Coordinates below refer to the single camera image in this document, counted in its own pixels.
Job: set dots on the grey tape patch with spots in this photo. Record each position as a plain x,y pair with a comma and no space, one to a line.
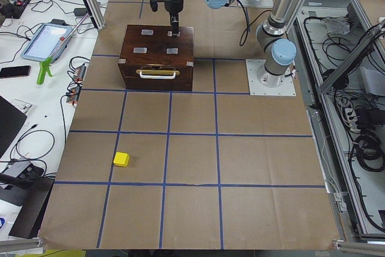
172,51

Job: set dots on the grey tape patch far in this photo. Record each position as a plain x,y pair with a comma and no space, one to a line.
171,34

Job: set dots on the black smartphone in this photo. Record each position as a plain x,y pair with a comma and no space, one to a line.
15,71

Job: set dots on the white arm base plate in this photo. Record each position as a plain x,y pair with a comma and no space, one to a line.
260,83

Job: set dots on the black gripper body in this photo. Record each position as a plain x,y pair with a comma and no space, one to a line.
173,5

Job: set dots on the yellow cube block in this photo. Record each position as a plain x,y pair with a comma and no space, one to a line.
121,159

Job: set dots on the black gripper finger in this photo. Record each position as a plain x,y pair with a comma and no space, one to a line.
173,30
176,30

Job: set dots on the green grabber stick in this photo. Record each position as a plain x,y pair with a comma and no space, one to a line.
45,64

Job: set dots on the white drawer handle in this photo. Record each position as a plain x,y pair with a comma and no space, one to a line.
146,76

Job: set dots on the dark wooden drawer box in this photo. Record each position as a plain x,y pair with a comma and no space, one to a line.
156,58

